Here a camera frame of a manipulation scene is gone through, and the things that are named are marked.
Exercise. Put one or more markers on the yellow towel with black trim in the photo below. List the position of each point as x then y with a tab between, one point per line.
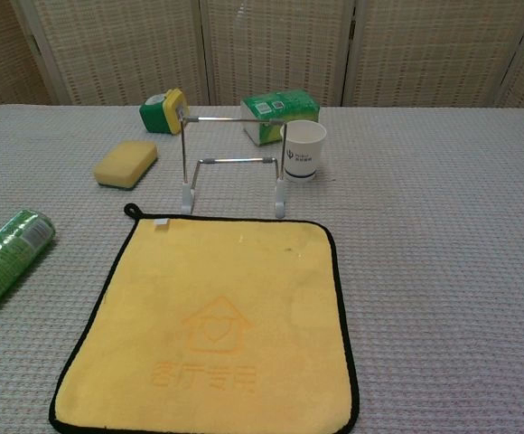
208	294

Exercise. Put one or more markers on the white paper cup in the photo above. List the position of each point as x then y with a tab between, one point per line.
305	153

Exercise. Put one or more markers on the yellow sponge with green base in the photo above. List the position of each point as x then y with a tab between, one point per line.
124	163

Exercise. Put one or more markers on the green tissue pack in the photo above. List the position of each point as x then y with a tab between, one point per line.
280	106

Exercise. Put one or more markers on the green jar with yellow lid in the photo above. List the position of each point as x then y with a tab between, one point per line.
156	117

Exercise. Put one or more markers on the grey woven tablecloth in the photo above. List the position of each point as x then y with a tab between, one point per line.
424	271

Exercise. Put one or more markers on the woven folding screen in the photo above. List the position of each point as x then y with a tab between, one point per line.
122	45

